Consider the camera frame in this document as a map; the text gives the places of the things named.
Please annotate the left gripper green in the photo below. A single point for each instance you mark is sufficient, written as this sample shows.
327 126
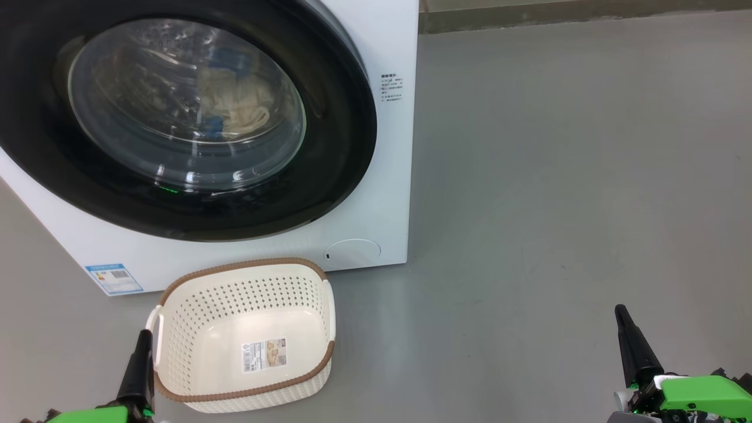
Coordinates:
94 416

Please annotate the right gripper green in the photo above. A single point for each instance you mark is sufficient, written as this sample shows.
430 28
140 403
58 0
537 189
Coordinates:
699 396

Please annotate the black round glass washer door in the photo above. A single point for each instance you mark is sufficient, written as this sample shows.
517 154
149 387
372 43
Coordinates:
341 135

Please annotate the washing machine drum with laundry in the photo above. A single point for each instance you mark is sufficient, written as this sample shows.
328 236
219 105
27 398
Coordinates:
170 147

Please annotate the white front-load washing machine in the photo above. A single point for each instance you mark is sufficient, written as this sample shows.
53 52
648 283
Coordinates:
388 194

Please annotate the printed black text label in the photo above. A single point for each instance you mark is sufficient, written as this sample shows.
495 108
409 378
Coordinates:
392 88

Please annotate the blue energy label sticker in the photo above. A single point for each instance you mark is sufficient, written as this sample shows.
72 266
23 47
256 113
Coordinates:
114 279

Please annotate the cream perforated laundry basket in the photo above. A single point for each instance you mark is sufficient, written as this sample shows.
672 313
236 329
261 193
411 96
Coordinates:
247 311

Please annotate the paper label inside basket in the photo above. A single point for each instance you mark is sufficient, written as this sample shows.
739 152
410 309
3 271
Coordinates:
264 355

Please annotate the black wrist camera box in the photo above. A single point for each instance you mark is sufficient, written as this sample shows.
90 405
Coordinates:
737 379

